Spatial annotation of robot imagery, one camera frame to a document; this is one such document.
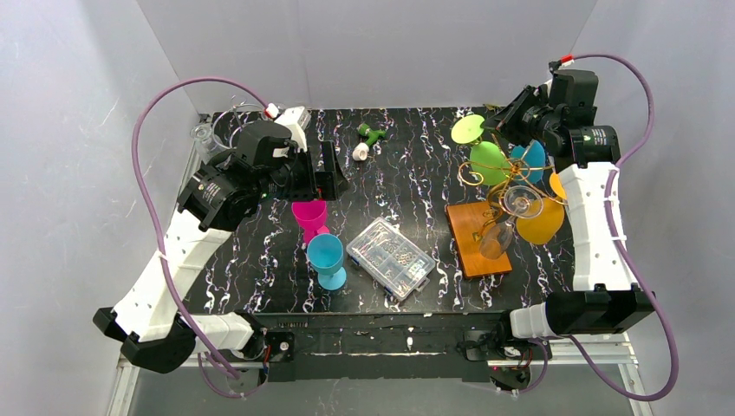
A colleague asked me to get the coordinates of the green plastic wine glass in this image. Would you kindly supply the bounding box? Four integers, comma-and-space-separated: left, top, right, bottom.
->
451, 114, 511, 186

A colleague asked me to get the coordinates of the blue plastic wine glass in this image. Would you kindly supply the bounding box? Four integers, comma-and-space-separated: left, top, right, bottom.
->
306, 233, 347, 291

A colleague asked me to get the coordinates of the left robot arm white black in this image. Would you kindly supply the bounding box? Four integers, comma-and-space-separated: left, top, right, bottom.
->
93, 120, 348, 374

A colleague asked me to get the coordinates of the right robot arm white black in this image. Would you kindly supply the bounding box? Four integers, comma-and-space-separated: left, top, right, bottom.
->
451, 69, 657, 348

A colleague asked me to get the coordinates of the magenta plastic wine glass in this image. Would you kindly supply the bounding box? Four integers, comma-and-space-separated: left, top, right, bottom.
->
291, 200, 329, 244

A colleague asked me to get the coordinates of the teal plastic wine glass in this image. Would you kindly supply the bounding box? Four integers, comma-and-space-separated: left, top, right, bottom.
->
510, 140, 546, 185

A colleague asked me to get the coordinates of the clear wine glass on gold rack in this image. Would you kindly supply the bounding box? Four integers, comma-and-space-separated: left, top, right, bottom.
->
479, 185, 539, 260

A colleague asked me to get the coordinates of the orange plastic wine glass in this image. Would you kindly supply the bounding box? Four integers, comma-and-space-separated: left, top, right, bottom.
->
516, 172, 568, 245

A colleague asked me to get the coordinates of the green white toy drill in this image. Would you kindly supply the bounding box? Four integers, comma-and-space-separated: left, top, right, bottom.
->
352, 123, 386, 161

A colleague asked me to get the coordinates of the clear plastic screw box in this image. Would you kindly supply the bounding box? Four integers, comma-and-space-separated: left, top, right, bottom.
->
346, 218, 436, 302

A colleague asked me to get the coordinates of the clear glass left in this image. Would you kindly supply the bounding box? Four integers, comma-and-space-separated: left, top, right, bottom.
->
190, 123, 224, 164

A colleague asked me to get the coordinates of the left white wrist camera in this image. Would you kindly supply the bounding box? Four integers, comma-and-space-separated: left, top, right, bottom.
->
264, 103, 311, 151

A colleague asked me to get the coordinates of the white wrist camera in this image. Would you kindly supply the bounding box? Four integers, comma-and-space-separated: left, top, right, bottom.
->
264, 103, 311, 151
548, 55, 575, 94

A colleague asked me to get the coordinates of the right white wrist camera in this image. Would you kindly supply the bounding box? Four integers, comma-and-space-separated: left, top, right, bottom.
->
548, 55, 575, 94

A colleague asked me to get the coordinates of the silver wire wine glass rack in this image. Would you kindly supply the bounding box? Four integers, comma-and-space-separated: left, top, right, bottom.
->
211, 94, 267, 148

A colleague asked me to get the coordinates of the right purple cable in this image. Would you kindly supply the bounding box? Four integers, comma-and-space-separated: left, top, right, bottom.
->
565, 53, 680, 403

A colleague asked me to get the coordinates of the purple cable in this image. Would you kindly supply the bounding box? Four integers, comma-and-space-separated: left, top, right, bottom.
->
565, 53, 680, 403
131, 76, 274, 400

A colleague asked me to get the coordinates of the gold wire wine glass rack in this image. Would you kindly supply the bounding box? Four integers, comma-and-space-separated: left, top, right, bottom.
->
446, 157, 567, 278

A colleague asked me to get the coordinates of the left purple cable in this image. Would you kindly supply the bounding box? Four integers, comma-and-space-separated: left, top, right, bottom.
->
131, 76, 274, 400

